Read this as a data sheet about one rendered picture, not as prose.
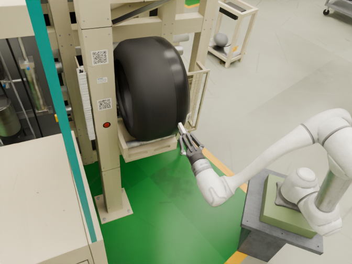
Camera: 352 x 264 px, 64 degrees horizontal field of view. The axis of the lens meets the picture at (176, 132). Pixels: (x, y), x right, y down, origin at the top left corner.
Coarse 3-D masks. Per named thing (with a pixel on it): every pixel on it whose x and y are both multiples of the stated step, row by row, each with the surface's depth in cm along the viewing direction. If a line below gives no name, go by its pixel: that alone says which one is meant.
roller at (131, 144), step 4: (168, 136) 183; (172, 136) 185; (132, 140) 176; (136, 140) 176; (152, 140) 180; (156, 140) 181; (128, 144) 174; (132, 144) 175; (136, 144) 176; (140, 144) 177; (144, 144) 179; (128, 148) 175
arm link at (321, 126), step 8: (328, 112) 117; (336, 112) 116; (344, 112) 115; (312, 120) 118; (320, 120) 116; (328, 120) 115; (336, 120) 113; (344, 120) 113; (312, 128) 117; (320, 128) 115; (328, 128) 113; (336, 128) 111; (312, 136) 117; (320, 136) 115; (328, 136) 112; (320, 144) 119
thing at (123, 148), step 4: (120, 132) 176; (120, 136) 174; (120, 140) 171; (124, 140) 172; (120, 144) 172; (124, 144) 170; (120, 148) 176; (124, 148) 168; (124, 152) 170; (124, 156) 173
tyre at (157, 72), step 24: (120, 48) 150; (144, 48) 145; (168, 48) 148; (120, 72) 186; (144, 72) 139; (168, 72) 142; (120, 96) 189; (144, 96) 139; (168, 96) 143; (144, 120) 146; (168, 120) 150
